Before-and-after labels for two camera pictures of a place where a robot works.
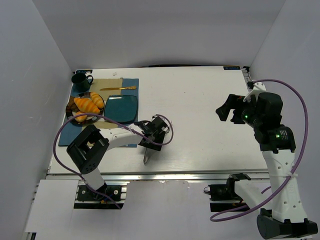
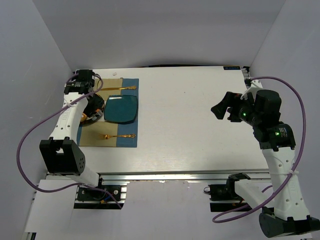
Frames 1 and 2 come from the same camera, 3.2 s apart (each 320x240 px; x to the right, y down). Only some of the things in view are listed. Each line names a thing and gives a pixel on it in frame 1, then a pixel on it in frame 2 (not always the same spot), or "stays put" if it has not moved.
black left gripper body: [152, 144] to [93, 110]
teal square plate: [122, 108] stays put
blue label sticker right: [230, 68] stays put
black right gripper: [233, 109] stays put
